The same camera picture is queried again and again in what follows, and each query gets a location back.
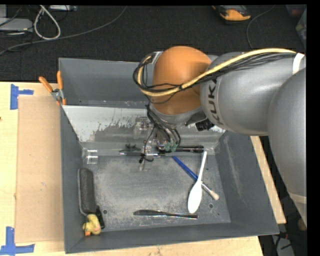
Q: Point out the black cylinder on white bracket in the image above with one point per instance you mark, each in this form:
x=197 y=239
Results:
x=203 y=125

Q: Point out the clear glass block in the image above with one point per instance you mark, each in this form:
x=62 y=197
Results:
x=92 y=157

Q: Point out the black pen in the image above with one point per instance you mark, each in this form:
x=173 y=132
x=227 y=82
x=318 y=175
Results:
x=190 y=149

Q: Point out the white plastic spoon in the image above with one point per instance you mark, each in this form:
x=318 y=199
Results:
x=195 y=197

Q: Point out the blue and white stick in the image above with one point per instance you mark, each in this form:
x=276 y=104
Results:
x=185 y=168

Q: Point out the brown cardboard board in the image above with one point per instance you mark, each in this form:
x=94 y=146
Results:
x=37 y=170

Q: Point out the grey metal bin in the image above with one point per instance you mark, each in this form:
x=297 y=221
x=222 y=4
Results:
x=140 y=190

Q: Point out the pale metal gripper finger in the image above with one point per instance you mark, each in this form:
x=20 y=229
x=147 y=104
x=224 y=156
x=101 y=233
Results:
x=148 y=149
x=144 y=165

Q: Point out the dark metal knife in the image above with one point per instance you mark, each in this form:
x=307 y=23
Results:
x=160 y=213

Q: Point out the yellow rubber duck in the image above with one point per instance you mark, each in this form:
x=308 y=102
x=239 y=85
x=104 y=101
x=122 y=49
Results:
x=92 y=225

